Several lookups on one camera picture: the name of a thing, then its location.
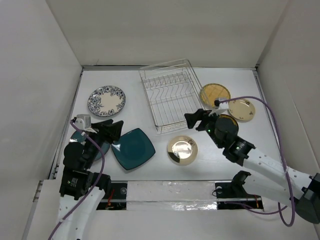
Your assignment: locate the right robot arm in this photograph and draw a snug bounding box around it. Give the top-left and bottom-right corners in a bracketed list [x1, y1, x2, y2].
[184, 108, 320, 224]

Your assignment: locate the wire dish rack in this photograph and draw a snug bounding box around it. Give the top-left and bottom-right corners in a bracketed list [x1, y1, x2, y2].
[139, 58, 208, 134]

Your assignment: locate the cream floral small plate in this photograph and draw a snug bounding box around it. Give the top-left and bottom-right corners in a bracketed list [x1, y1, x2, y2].
[228, 98, 256, 122]

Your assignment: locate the shiny gold cream plate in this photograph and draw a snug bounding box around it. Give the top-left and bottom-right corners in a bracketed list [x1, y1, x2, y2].
[167, 135, 198, 166]

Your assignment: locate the teal round plate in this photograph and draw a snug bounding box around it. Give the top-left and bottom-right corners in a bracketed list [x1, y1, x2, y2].
[69, 131, 110, 162]

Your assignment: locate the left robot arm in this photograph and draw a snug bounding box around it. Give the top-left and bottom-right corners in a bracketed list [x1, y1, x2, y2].
[49, 115, 124, 240]

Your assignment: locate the dark gold ornate plate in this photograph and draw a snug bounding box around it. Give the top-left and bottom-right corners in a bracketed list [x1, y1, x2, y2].
[218, 114, 239, 135]

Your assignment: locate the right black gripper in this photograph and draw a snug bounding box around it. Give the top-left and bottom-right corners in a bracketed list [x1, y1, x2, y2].
[184, 108, 224, 149]

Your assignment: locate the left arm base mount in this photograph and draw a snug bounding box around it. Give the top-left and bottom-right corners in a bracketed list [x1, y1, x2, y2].
[96, 181, 128, 211]

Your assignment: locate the teal square plate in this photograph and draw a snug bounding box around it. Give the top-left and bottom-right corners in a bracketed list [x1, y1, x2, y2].
[111, 128, 156, 171]

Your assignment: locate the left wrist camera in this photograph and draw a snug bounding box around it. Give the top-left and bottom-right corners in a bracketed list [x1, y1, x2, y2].
[72, 114, 92, 131]

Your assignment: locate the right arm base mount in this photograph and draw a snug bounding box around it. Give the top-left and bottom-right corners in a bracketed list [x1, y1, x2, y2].
[211, 181, 264, 210]

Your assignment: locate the blue floral white plate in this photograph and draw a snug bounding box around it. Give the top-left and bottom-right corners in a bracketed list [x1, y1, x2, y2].
[87, 85, 126, 117]

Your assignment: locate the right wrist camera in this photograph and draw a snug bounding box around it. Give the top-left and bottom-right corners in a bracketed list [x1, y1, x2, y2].
[209, 97, 229, 116]

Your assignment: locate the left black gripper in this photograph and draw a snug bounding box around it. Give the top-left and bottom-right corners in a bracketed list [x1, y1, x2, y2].
[84, 118, 123, 168]

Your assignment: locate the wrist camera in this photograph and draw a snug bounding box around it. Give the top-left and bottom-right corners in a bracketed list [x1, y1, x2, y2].
[209, 97, 229, 116]
[72, 114, 92, 131]

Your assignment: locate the yellow woven pattern plate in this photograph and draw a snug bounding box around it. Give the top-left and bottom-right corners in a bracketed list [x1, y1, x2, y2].
[199, 83, 231, 109]

